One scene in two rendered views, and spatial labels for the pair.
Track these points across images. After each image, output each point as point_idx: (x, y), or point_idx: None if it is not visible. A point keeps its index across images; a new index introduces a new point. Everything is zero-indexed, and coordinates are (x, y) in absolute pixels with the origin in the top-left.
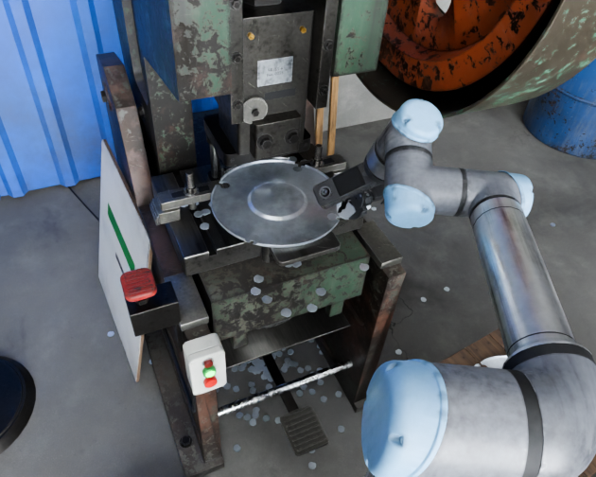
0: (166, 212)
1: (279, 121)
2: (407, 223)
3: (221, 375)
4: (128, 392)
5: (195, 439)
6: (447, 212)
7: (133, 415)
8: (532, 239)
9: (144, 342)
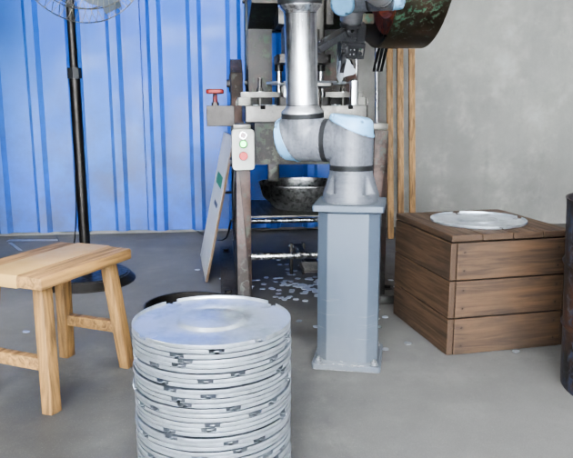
0: (242, 97)
1: None
2: (341, 9)
3: (251, 155)
4: (197, 284)
5: (236, 293)
6: (360, 2)
7: (196, 290)
8: None
9: (219, 273)
